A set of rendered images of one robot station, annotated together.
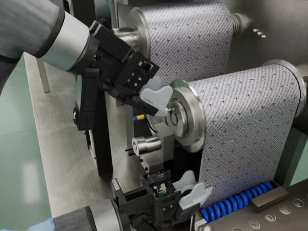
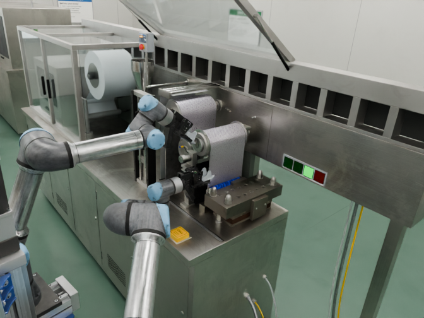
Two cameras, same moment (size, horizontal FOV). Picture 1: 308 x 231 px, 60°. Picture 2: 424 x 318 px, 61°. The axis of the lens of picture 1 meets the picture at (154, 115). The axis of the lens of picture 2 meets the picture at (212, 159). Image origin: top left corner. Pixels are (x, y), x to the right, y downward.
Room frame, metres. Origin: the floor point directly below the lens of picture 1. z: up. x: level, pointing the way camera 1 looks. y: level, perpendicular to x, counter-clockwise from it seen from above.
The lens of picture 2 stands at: (-1.12, 0.34, 1.91)
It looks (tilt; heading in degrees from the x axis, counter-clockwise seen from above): 25 degrees down; 344
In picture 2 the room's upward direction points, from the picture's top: 4 degrees clockwise
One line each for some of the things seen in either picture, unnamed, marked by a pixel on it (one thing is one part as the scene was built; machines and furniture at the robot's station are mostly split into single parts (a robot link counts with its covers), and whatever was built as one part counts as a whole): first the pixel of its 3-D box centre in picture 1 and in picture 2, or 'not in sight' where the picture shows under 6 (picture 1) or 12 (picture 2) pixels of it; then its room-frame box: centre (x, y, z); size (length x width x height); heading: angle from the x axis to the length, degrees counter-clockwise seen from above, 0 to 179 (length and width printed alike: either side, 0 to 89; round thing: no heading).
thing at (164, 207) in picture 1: (146, 203); (189, 179); (0.34, 0.01, 1.12); 0.12 x 0.08 x 0.09; 115
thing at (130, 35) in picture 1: (124, 41); not in sight; (0.66, 0.07, 1.33); 0.06 x 0.06 x 0.06; 25
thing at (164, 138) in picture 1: (155, 182); (187, 179); (0.46, 0.00, 1.05); 0.06 x 0.05 x 0.31; 115
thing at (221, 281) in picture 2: not in sight; (125, 202); (1.31, 0.30, 0.43); 2.52 x 0.64 x 0.86; 25
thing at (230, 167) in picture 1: (243, 167); (226, 167); (0.44, -0.20, 1.11); 0.23 x 0.01 x 0.18; 115
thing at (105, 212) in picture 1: (106, 220); (175, 185); (0.31, 0.09, 1.11); 0.08 x 0.05 x 0.08; 25
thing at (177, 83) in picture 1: (184, 116); (200, 144); (0.44, -0.06, 1.25); 0.15 x 0.01 x 0.15; 25
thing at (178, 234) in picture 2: not in sight; (178, 234); (0.20, 0.09, 0.91); 0.07 x 0.07 x 0.02; 25
